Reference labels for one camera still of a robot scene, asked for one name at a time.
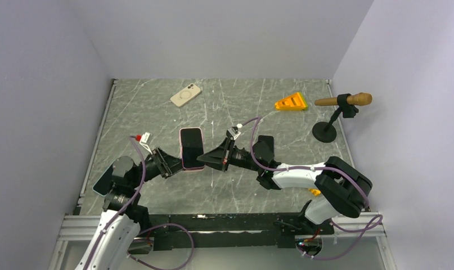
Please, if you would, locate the black phone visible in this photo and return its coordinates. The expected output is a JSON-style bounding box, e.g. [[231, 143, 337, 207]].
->
[[255, 135, 275, 163]]

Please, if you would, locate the orange triangular toy block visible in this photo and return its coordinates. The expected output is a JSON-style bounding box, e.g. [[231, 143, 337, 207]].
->
[[275, 92, 308, 111]]

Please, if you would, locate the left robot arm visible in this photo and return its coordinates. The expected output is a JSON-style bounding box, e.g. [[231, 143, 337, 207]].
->
[[76, 147, 183, 269]]

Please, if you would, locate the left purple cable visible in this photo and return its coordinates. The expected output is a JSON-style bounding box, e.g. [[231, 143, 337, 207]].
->
[[81, 136, 147, 270]]

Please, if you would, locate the beige phone case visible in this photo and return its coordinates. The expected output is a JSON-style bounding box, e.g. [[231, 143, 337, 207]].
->
[[170, 84, 202, 107]]

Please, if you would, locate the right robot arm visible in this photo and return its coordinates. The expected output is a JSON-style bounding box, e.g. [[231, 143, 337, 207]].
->
[[197, 136, 373, 234]]

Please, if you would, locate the yellow grid toy block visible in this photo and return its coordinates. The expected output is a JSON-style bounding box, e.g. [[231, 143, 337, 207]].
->
[[308, 188, 321, 197]]

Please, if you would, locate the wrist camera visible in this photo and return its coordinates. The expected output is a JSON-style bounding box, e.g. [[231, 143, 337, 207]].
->
[[134, 132, 151, 151], [226, 124, 243, 141]]

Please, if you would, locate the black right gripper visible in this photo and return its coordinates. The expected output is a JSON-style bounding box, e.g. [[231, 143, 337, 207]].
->
[[197, 138, 262, 173]]

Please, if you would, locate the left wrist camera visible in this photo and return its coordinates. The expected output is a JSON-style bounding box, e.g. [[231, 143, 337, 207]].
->
[[134, 132, 151, 151]]

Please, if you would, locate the brown microphone on stand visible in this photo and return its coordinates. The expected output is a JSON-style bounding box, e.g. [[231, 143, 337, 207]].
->
[[312, 92, 372, 143]]

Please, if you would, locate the black base frame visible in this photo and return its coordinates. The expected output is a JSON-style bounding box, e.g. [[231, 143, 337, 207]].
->
[[138, 213, 334, 251]]

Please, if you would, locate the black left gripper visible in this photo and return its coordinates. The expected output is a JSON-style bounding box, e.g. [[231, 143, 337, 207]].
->
[[131, 146, 192, 188]]

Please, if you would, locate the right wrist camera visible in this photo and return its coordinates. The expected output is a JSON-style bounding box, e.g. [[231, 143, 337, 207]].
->
[[226, 124, 243, 141]]

